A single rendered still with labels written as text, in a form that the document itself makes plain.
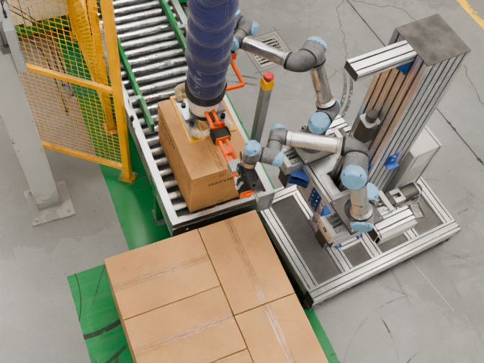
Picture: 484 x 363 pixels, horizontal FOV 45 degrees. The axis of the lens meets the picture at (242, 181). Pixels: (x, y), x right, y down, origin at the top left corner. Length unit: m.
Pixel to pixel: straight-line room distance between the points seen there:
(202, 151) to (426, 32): 1.44
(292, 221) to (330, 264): 0.40
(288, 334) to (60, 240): 1.77
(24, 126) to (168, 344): 1.49
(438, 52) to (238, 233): 1.67
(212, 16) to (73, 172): 2.20
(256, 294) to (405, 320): 1.23
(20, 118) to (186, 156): 0.96
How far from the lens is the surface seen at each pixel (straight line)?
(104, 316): 4.05
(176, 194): 3.78
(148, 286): 3.52
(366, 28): 5.82
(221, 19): 2.74
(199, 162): 3.43
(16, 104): 3.46
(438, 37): 2.82
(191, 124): 3.32
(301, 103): 5.03
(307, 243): 4.09
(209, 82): 3.05
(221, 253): 3.61
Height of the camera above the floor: 3.83
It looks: 58 degrees down
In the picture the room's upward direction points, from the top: 11 degrees clockwise
